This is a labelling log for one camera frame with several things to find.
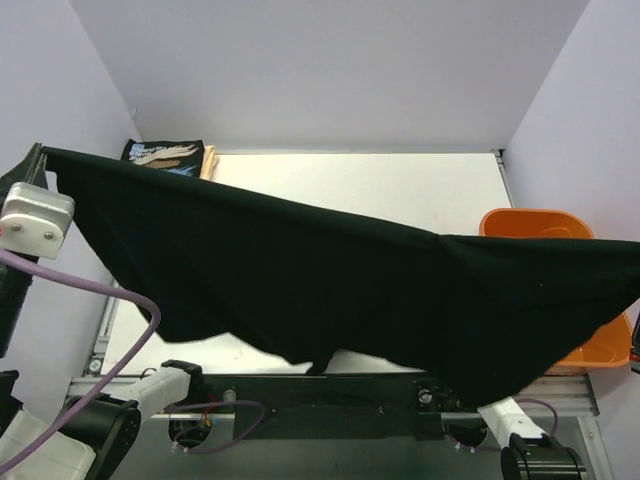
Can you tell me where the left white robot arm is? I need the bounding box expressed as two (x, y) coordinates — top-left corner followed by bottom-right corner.
(1, 143), (204, 479)

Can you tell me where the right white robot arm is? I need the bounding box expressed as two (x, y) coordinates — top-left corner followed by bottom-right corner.
(478, 315), (639, 479)

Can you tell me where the orange plastic basket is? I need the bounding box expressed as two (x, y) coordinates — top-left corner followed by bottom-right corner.
(479, 208), (632, 375)

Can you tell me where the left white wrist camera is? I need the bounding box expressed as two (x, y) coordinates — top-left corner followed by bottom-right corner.
(1, 182), (75, 259)

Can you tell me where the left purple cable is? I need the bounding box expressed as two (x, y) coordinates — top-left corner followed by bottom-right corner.
(0, 247), (269, 476)

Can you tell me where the purple cable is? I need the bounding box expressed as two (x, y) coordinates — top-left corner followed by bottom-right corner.
(444, 397), (561, 455)
(0, 247), (269, 476)

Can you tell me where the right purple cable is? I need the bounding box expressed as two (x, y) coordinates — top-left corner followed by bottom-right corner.
(444, 397), (561, 455)

